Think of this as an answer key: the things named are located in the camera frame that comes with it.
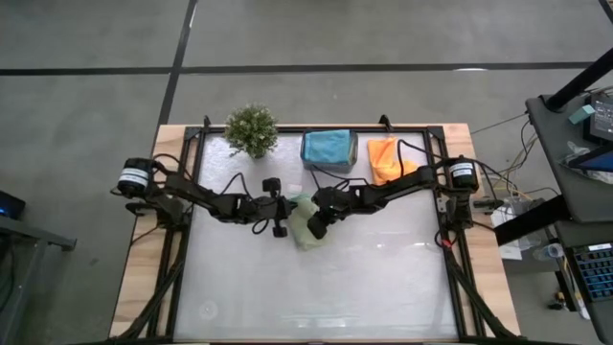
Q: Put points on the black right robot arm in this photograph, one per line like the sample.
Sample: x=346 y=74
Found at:
x=407 y=184

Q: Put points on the black table frame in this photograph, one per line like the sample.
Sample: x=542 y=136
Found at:
x=287 y=129

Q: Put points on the grey side cart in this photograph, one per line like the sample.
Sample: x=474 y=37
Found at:
x=29 y=230

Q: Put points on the orange microfiber towel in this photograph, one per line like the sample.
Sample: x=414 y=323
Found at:
x=383 y=158

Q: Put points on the small teal box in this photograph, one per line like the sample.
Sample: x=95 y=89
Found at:
x=582 y=114

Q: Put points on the black stand pole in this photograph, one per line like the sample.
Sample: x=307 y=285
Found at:
x=579 y=81

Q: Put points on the backlit keyboard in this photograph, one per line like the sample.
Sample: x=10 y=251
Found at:
x=596 y=273

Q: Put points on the grey plastic bin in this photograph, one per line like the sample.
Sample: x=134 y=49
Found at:
x=330 y=167

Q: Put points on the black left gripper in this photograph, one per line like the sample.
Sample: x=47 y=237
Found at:
x=261 y=208

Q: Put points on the small potted green plant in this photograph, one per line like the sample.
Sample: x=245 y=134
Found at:
x=251 y=131

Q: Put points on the blue tablet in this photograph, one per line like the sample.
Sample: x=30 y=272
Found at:
x=596 y=162

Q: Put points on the dark grey side desk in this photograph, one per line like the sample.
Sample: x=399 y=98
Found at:
x=555 y=158

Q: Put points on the blue microfiber towel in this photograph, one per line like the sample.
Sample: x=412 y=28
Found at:
x=328 y=146

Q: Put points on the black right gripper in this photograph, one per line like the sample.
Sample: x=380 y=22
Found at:
x=340 y=201

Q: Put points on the clear plastic bottle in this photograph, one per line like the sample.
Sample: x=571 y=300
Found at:
x=551 y=250

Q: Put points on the pale green microfiber towel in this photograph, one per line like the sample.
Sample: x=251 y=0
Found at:
x=306 y=230

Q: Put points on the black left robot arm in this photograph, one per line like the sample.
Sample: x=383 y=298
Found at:
x=191 y=191

